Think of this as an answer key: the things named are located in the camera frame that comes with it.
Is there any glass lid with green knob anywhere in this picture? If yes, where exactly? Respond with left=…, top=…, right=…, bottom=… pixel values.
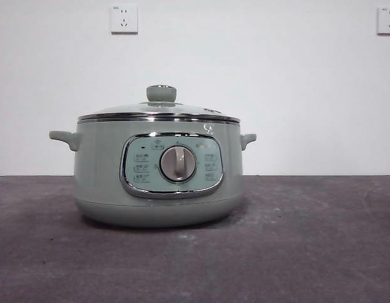
left=77, top=84, right=241, bottom=123

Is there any pale green electric pot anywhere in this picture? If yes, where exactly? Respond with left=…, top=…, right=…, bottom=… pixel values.
left=49, top=119, right=257, bottom=227

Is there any white wall socket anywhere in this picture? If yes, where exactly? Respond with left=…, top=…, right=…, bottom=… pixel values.
left=377, top=6, right=390, bottom=36
left=111, top=5, right=139, bottom=35

